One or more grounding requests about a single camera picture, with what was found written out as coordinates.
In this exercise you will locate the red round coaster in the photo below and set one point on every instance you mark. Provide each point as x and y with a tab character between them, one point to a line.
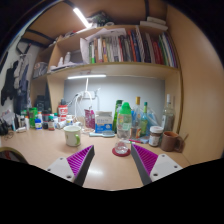
121	155

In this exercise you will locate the black headphones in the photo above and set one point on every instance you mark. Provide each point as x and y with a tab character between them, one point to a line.
4	129

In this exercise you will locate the clothes hanging on wall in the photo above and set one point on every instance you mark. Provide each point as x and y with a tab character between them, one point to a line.
16	84

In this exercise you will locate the blue white tissue box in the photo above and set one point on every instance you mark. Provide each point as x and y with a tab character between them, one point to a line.
103	121

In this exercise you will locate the red white canister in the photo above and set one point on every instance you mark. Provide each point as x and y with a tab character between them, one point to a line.
62	110

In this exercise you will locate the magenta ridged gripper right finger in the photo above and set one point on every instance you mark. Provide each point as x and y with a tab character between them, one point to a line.
152	167

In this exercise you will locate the green box on desk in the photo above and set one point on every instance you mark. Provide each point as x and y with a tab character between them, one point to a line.
32	116

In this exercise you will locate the white mug green handle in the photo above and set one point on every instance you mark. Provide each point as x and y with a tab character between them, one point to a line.
72	135

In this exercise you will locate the green glass bottle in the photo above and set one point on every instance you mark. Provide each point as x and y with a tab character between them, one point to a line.
117	108

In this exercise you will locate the clear glass liquor bottle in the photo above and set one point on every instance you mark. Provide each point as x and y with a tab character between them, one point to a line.
168	116

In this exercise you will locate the brown ceramic mug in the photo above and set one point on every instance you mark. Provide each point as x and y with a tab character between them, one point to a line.
171	142

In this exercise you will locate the white desk lamp bar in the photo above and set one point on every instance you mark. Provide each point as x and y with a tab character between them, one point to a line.
86	76

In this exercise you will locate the brown jar white lid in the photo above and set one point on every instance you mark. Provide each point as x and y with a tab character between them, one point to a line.
155	134

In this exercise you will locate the ceiling light strip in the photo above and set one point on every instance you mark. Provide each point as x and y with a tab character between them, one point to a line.
82	17

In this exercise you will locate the clear bottle green cap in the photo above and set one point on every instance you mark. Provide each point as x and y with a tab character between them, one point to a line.
124	124

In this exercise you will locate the row of books on shelf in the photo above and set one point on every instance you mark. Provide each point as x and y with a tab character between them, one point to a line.
134	45

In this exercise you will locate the pink carton box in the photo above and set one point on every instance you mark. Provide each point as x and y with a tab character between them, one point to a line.
89	119

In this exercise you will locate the wooden shelf unit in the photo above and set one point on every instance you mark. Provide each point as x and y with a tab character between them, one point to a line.
54	81

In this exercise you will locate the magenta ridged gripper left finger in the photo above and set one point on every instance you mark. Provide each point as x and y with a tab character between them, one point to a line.
75	167

